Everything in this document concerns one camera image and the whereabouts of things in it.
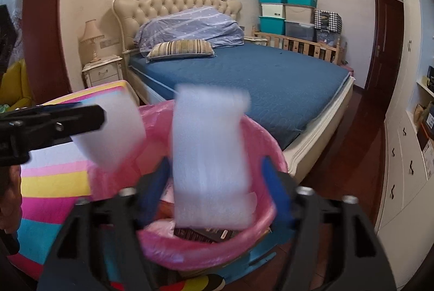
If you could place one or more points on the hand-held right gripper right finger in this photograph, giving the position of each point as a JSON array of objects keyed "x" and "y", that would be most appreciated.
[{"x": 276, "y": 189}]

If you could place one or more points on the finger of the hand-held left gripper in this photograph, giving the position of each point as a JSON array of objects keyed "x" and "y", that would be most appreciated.
[
  {"x": 57, "y": 105},
  {"x": 78, "y": 119}
]

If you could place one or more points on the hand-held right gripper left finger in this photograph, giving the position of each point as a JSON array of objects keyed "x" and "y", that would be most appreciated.
[{"x": 159, "y": 182}]

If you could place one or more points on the white foam block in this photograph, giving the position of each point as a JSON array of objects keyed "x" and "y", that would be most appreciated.
[{"x": 115, "y": 138}]

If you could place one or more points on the white foam sheet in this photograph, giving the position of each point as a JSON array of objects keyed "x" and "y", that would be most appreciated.
[{"x": 210, "y": 155}]

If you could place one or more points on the black cardboard box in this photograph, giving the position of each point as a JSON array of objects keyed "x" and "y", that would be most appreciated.
[{"x": 203, "y": 234}]

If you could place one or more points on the person's left hand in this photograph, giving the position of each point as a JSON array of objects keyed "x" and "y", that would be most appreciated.
[{"x": 10, "y": 196}]

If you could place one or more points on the yellow leather armchair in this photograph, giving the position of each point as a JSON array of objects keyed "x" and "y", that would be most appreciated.
[{"x": 13, "y": 87}]

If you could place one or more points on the colourful striped tablecloth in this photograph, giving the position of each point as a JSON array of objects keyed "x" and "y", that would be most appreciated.
[{"x": 51, "y": 186}]

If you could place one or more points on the dark wooden partition panel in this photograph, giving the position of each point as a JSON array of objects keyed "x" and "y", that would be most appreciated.
[{"x": 44, "y": 40}]

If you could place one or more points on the beige fringed table lamp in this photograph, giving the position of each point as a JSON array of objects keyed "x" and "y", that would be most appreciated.
[{"x": 91, "y": 31}]

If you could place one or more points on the bed with blue mattress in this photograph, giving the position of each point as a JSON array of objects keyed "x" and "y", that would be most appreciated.
[{"x": 271, "y": 80}]

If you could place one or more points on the white built-in wardrobe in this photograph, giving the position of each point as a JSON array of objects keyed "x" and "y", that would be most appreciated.
[{"x": 396, "y": 158}]

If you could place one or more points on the brown striped pillow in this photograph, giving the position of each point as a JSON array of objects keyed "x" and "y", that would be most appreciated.
[{"x": 179, "y": 48}]

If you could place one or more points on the grey-blue striped duvet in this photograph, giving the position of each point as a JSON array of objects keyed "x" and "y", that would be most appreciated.
[{"x": 190, "y": 26}]

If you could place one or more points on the brown cardboard box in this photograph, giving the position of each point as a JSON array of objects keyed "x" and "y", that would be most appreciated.
[{"x": 429, "y": 158}]

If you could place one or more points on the stack of plastic storage boxes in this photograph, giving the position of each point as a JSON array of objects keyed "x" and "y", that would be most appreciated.
[{"x": 271, "y": 25}]

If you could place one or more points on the black white checkered bag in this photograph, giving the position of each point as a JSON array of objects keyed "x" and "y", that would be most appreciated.
[{"x": 327, "y": 19}]

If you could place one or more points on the dark wooden door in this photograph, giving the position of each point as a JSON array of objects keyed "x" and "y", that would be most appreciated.
[{"x": 386, "y": 47}]

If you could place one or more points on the wooden cot rail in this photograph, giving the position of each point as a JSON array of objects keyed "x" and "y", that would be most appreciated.
[{"x": 298, "y": 45}]

